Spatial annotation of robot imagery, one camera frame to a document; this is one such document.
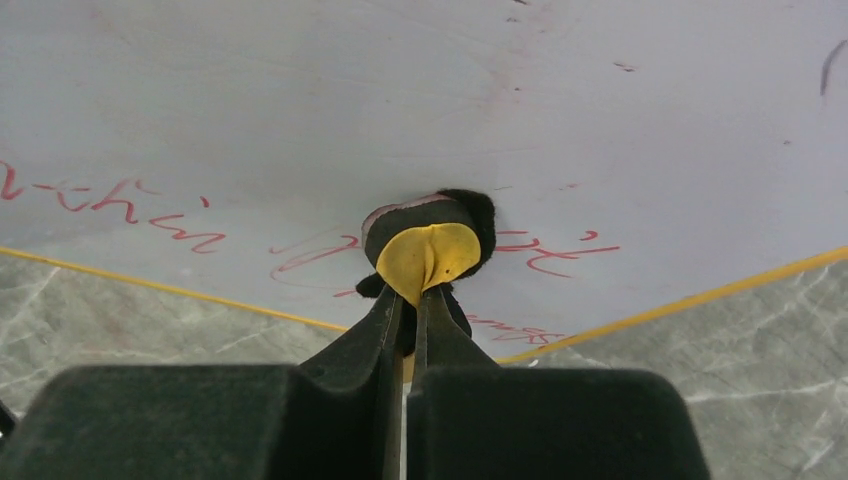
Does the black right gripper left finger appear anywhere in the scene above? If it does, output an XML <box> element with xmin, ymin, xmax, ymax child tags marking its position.
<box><xmin>1</xmin><ymin>289</ymin><xmax>404</xmax><ymax>479</ymax></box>

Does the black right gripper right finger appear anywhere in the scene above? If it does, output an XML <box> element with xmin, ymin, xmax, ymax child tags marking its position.
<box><xmin>407</xmin><ymin>287</ymin><xmax>710</xmax><ymax>479</ymax></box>

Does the yellow black whiteboard eraser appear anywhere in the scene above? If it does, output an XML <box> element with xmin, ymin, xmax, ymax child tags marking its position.
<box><xmin>355</xmin><ymin>189</ymin><xmax>496</xmax><ymax>337</ymax></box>

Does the yellow framed whiteboard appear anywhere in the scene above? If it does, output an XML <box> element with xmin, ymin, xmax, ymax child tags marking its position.
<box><xmin>1</xmin><ymin>1</ymin><xmax>847</xmax><ymax>360</ymax></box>

